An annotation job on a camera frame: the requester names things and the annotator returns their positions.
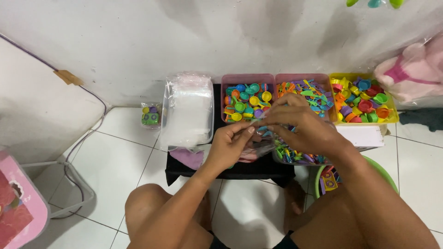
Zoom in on pink bin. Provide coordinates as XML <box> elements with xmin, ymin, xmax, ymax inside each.
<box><xmin>220</xmin><ymin>73</ymin><xmax>277</xmax><ymax>124</ymax></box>
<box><xmin>274</xmin><ymin>73</ymin><xmax>335</xmax><ymax>122</ymax></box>

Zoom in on packed toy set packet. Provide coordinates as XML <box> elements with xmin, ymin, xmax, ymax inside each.
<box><xmin>141</xmin><ymin>102</ymin><xmax>163</xmax><ymax>129</ymax></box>

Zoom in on green basin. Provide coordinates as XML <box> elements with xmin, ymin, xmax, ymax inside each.
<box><xmin>314</xmin><ymin>155</ymin><xmax>399</xmax><ymax>200</ymax></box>

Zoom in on heap of colourful toy cups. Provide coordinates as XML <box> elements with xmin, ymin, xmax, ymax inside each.
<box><xmin>331</xmin><ymin>76</ymin><xmax>395</xmax><ymax>124</ymax></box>

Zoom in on person's left hand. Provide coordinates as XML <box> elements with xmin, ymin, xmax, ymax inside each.
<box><xmin>204</xmin><ymin>121</ymin><xmax>257</xmax><ymax>172</ymax></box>

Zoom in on clear plastic bin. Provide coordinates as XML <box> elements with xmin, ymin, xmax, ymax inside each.
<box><xmin>161</xmin><ymin>74</ymin><xmax>215</xmax><ymax>151</ymax></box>

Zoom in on purple cable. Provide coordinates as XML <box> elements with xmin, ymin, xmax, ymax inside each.
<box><xmin>0</xmin><ymin>33</ymin><xmax>108</xmax><ymax>219</ymax></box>

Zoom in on dark cloth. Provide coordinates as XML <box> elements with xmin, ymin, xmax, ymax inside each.
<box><xmin>398</xmin><ymin>107</ymin><xmax>443</xmax><ymax>133</ymax></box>

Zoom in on pink printed stool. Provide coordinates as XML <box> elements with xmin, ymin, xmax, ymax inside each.
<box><xmin>0</xmin><ymin>150</ymin><xmax>51</xmax><ymax>249</ymax></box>

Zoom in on clear tub of toy cutlery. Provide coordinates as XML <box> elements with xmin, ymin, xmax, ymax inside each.
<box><xmin>271</xmin><ymin>124</ymin><xmax>333</xmax><ymax>166</ymax></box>

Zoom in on heap of colourful toy utensils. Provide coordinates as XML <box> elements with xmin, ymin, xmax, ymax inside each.
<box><xmin>276</xmin><ymin>79</ymin><xmax>334</xmax><ymax>118</ymax></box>

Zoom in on person's leg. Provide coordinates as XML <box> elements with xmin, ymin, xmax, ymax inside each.
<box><xmin>283</xmin><ymin>180</ymin><xmax>371</xmax><ymax>249</ymax></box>
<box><xmin>124</xmin><ymin>183</ymin><xmax>212</xmax><ymax>249</ymax></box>

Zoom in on heap of toy stoves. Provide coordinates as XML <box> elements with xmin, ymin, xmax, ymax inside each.
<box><xmin>318</xmin><ymin>165</ymin><xmax>342</xmax><ymax>196</ymax></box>

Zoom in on small clear plastic bag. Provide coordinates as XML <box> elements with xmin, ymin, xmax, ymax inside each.
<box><xmin>238</xmin><ymin>117</ymin><xmax>278</xmax><ymax>164</ymax></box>

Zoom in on black shorts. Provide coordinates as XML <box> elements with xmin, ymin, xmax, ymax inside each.
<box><xmin>208</xmin><ymin>230</ymin><xmax>301</xmax><ymax>249</ymax></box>

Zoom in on pink plush in plastic bag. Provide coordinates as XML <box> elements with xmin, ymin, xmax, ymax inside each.
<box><xmin>373</xmin><ymin>34</ymin><xmax>443</xmax><ymax>105</ymax></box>

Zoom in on brown tape piece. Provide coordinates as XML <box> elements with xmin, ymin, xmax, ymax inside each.
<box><xmin>53</xmin><ymin>69</ymin><xmax>84</xmax><ymax>86</ymax></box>

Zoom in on person's right leg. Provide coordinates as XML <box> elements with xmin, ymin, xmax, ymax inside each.
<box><xmin>283</xmin><ymin>180</ymin><xmax>371</xmax><ymax>249</ymax></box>

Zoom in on white cardboard box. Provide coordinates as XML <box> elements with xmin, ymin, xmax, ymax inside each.
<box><xmin>335</xmin><ymin>125</ymin><xmax>389</xmax><ymax>152</ymax></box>

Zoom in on white plastic frame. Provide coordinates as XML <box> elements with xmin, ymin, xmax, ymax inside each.
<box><xmin>22</xmin><ymin>160</ymin><xmax>96</xmax><ymax>219</ymax></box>

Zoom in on yellow bin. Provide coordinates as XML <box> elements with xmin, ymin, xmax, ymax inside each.
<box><xmin>328</xmin><ymin>72</ymin><xmax>400</xmax><ymax>125</ymax></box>

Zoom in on black low table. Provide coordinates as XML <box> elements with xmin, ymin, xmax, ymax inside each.
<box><xmin>165</xmin><ymin>84</ymin><xmax>297</xmax><ymax>187</ymax></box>

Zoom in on heap of colourful toy pans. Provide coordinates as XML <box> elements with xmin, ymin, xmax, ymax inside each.
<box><xmin>224</xmin><ymin>82</ymin><xmax>273</xmax><ymax>122</ymax></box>

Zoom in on person's left leg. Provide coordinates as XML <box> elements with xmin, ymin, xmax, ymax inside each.
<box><xmin>124</xmin><ymin>183</ymin><xmax>212</xmax><ymax>249</ymax></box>

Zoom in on purple cloth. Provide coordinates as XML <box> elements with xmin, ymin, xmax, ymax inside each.
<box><xmin>169</xmin><ymin>148</ymin><xmax>205</xmax><ymax>170</ymax></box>

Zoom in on hanging colourful toy pieces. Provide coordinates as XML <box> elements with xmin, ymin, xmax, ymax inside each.
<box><xmin>346</xmin><ymin>0</ymin><xmax>405</xmax><ymax>9</ymax></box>

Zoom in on person's right hand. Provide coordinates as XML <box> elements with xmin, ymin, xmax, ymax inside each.
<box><xmin>258</xmin><ymin>93</ymin><xmax>347</xmax><ymax>157</ymax></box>

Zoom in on stack of clear plastic bags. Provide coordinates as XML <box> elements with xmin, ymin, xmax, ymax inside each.
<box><xmin>162</xmin><ymin>72</ymin><xmax>214</xmax><ymax>150</ymax></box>

